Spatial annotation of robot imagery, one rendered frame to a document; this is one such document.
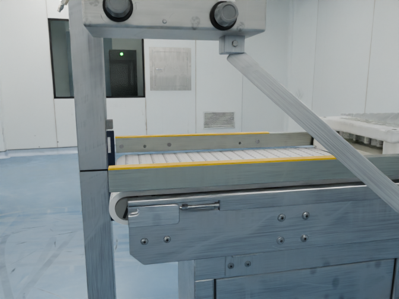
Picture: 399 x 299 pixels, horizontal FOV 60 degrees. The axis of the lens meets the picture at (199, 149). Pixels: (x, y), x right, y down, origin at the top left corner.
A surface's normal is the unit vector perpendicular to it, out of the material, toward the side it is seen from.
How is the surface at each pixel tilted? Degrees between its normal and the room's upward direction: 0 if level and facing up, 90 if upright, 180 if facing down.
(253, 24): 90
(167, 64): 90
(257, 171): 90
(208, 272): 90
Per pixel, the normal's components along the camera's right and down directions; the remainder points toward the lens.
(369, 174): -0.37, 0.12
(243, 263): 0.20, 0.18
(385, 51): -0.96, 0.05
